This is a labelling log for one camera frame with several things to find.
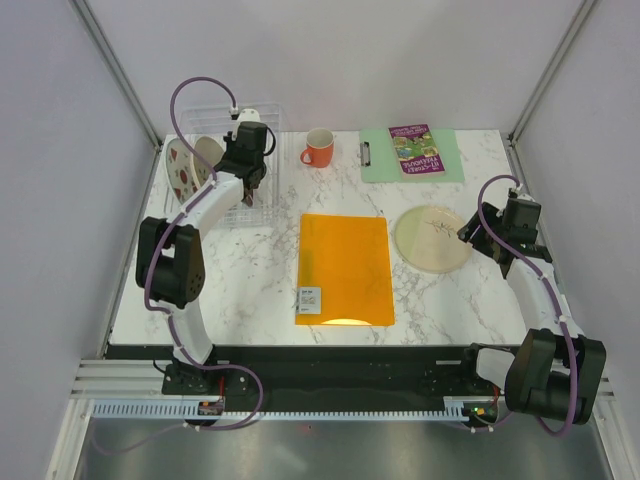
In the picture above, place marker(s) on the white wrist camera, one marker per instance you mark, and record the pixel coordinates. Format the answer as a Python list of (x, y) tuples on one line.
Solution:
[(517, 192), (244, 115)]

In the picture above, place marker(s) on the white wire dish rack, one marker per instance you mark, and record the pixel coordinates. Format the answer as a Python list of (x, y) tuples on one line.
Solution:
[(216, 121)]

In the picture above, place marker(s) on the brown rimmed plate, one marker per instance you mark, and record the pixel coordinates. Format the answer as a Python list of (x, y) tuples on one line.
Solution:
[(249, 196)]

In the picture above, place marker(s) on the left aluminium frame post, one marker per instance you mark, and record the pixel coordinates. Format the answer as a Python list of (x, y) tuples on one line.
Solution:
[(91, 24)]

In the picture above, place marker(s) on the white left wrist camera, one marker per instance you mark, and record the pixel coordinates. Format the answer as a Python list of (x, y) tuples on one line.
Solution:
[(244, 115)]

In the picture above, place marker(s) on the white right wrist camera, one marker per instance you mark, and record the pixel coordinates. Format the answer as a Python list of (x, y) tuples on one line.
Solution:
[(517, 192)]

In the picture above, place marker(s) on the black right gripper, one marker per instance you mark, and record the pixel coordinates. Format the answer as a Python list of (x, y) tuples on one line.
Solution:
[(477, 239)]

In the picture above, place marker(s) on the right aluminium frame post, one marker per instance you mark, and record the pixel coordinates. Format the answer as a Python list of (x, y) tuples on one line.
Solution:
[(560, 54)]

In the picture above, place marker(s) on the watermelon pattern plate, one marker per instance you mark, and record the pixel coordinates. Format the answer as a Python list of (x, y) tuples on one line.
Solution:
[(180, 174)]

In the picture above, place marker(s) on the white slotted cable duct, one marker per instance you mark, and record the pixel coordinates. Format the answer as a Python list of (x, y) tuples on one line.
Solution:
[(453, 411)]

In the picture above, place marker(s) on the orange mug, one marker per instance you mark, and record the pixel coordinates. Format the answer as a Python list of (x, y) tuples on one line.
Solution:
[(319, 148)]

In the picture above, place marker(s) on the green cream branch plate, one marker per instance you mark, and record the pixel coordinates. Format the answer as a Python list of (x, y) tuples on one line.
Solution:
[(426, 237)]

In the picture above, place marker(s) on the green clipboard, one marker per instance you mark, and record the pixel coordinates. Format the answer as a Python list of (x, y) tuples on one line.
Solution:
[(379, 163)]

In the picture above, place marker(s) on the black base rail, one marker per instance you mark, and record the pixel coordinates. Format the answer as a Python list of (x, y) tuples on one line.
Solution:
[(324, 379)]

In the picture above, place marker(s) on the cream leaf pattern plate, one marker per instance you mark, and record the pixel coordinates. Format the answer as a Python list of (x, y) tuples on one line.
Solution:
[(212, 152)]

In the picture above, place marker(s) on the orange plastic folder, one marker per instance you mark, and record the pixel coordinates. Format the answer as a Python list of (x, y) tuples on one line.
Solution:
[(344, 272)]

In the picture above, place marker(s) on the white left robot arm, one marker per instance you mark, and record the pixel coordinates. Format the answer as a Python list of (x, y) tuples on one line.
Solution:
[(170, 265)]

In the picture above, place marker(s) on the purple book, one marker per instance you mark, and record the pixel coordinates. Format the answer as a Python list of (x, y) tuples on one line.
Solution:
[(416, 151)]

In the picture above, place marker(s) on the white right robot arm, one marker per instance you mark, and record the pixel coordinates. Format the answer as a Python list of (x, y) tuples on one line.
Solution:
[(556, 371)]

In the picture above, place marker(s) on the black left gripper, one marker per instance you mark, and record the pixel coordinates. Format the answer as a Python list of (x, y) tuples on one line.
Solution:
[(230, 139)]

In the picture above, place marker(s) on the aluminium frame post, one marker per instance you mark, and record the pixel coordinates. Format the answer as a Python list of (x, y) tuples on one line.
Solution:
[(560, 54), (91, 24)]

